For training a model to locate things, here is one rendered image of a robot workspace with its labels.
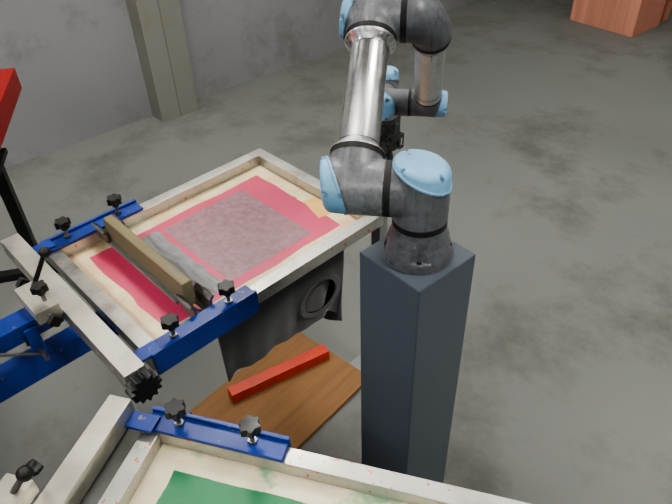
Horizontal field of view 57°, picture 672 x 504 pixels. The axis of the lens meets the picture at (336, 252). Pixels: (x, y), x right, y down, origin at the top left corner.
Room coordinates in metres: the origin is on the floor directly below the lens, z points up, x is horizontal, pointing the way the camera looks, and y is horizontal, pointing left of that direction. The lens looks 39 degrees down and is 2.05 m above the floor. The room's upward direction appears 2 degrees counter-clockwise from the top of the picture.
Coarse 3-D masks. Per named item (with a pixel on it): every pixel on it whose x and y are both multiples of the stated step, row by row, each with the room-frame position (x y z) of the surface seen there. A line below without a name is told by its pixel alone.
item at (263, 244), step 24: (264, 216) 1.55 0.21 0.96; (288, 216) 1.55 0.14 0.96; (312, 216) 1.54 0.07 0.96; (240, 240) 1.43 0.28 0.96; (264, 240) 1.43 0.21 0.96; (288, 240) 1.42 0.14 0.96; (312, 240) 1.42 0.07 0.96; (216, 264) 1.33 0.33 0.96; (240, 264) 1.32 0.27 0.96; (264, 264) 1.32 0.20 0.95; (144, 288) 1.24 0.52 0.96
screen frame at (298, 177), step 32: (256, 160) 1.86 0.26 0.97; (192, 192) 1.68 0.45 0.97; (320, 192) 1.63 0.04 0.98; (128, 224) 1.52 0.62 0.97; (352, 224) 1.44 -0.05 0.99; (64, 256) 1.35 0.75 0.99; (320, 256) 1.31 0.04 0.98; (96, 288) 1.21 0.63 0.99; (256, 288) 1.18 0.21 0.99; (128, 320) 1.09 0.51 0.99
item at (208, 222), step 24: (240, 192) 1.69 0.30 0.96; (264, 192) 1.68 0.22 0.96; (192, 216) 1.57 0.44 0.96; (216, 216) 1.56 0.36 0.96; (240, 216) 1.56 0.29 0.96; (168, 240) 1.45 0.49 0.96; (192, 240) 1.44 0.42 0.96; (216, 240) 1.44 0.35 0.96; (96, 264) 1.35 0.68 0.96; (120, 264) 1.35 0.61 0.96
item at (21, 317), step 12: (24, 312) 1.07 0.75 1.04; (0, 324) 1.04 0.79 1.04; (12, 324) 1.04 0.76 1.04; (24, 324) 1.03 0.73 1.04; (36, 324) 1.05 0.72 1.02; (0, 336) 1.00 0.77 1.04; (12, 336) 1.01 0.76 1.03; (24, 336) 1.03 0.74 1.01; (0, 348) 0.99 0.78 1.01; (12, 348) 1.00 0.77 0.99
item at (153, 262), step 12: (108, 216) 1.43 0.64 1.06; (108, 228) 1.41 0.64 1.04; (120, 228) 1.37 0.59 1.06; (120, 240) 1.36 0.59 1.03; (132, 240) 1.32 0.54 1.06; (132, 252) 1.32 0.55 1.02; (144, 252) 1.26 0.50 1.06; (156, 252) 1.26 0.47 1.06; (144, 264) 1.27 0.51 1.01; (156, 264) 1.22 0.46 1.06; (168, 264) 1.21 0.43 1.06; (156, 276) 1.23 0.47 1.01; (168, 276) 1.17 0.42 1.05; (180, 276) 1.16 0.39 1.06; (168, 288) 1.19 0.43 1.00; (180, 288) 1.13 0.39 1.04; (192, 288) 1.14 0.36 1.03; (192, 300) 1.14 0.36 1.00
